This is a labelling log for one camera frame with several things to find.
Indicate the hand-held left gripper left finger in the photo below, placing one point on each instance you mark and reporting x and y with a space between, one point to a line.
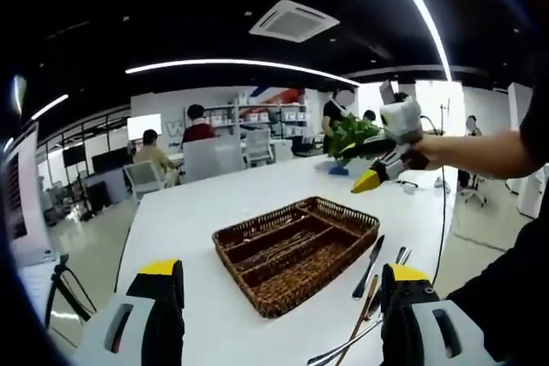
161 310

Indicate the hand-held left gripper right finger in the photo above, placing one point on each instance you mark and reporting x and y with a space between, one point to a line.
403 327

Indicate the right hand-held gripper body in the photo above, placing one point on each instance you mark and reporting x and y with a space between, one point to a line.
401 119

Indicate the brown wooden chopstick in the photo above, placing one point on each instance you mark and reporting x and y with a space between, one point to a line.
371 297

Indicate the silver table knife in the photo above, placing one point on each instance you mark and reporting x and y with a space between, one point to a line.
369 265
401 256

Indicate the brown wicker storage tray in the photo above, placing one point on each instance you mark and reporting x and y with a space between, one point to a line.
300 280

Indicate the white storage shelf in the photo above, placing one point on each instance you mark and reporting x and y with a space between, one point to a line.
266 115

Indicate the person's right hand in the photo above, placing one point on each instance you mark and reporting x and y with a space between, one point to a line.
434 151

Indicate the green potted plant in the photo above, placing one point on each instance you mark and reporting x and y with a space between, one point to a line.
347 136

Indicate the white charger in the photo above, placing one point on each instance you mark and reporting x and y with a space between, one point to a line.
409 188

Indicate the black studio light stand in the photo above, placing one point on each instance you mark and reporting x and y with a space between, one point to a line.
387 91

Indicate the blue cloth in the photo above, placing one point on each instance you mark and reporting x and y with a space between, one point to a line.
339 170

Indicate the white adapter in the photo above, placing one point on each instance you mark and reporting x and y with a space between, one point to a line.
439 183

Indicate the long ceiling light strip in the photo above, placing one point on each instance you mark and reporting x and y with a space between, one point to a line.
424 14
231 60

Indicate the person in black clothes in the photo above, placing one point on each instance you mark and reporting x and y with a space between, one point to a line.
506 289

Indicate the black tripod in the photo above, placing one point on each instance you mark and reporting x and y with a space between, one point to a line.
60 263

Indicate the white mesh office chair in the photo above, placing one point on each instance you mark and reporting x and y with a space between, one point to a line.
143 177
257 143

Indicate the white ceiling air vent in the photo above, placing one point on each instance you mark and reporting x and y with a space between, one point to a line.
293 21

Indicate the black monitor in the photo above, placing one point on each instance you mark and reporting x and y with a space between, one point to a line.
111 160

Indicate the white desk partition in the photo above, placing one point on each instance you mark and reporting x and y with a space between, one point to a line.
212 160

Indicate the dark display panel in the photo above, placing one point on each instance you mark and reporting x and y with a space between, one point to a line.
13 199

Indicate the white lit monitor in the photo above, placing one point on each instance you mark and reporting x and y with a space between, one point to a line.
143 126

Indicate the short ceiling light strip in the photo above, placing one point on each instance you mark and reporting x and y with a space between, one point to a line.
50 106

